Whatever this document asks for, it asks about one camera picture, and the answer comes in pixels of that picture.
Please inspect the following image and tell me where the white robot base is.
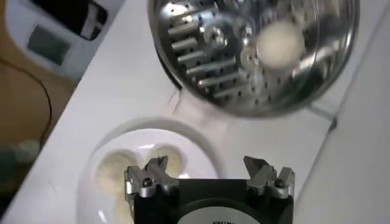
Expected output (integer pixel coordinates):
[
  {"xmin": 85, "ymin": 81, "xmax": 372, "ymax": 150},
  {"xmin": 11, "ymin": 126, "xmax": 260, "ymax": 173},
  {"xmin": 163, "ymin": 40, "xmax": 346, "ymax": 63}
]
[{"xmin": 5, "ymin": 0, "xmax": 126, "ymax": 80}]

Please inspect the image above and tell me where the perforated steel steamer basket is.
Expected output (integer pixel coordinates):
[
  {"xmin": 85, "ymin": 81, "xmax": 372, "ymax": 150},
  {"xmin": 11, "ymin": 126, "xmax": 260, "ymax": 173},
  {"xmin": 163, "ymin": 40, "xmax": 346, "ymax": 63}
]
[{"xmin": 146, "ymin": 0, "xmax": 362, "ymax": 121}]

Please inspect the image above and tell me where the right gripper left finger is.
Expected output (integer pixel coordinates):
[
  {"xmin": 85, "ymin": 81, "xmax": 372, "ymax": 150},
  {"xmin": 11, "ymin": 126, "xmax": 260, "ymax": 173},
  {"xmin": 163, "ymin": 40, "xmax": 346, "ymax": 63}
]
[{"xmin": 123, "ymin": 155, "xmax": 180, "ymax": 202}]

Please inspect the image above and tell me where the white round plate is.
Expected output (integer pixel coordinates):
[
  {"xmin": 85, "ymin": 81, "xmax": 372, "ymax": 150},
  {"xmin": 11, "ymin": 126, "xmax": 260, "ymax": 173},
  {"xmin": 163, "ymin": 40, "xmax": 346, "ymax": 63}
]
[{"xmin": 76, "ymin": 117, "xmax": 226, "ymax": 224}]

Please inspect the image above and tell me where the thin black floor cable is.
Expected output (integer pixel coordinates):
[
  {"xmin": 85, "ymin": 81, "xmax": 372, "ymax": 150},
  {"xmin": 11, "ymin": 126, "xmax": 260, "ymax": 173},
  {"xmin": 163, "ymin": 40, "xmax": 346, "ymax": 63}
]
[{"xmin": 0, "ymin": 56, "xmax": 53, "ymax": 144}]

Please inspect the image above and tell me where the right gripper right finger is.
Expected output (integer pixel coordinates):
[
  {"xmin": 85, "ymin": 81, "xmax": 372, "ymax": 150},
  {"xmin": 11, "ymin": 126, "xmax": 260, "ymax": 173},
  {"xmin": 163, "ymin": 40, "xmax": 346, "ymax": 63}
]
[{"xmin": 243, "ymin": 155, "xmax": 296, "ymax": 200}]

